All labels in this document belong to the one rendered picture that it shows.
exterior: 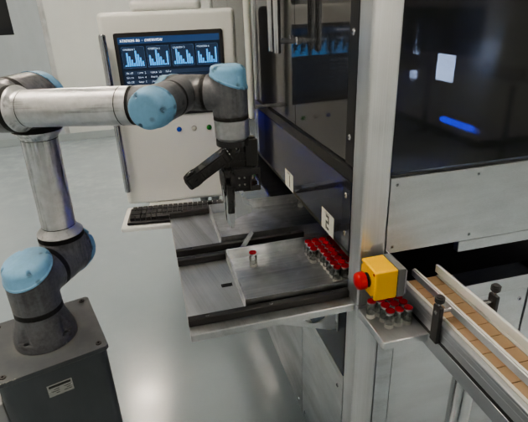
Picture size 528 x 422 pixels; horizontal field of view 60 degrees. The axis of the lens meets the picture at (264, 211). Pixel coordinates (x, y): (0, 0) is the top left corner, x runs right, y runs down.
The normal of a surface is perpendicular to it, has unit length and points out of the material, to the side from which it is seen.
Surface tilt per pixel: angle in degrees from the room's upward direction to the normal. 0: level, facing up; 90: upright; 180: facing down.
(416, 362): 90
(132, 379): 0
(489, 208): 90
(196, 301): 0
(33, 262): 8
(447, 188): 90
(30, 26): 90
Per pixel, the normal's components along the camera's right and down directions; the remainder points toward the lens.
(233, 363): -0.04, -0.91
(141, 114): -0.23, 0.41
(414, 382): 0.26, 0.39
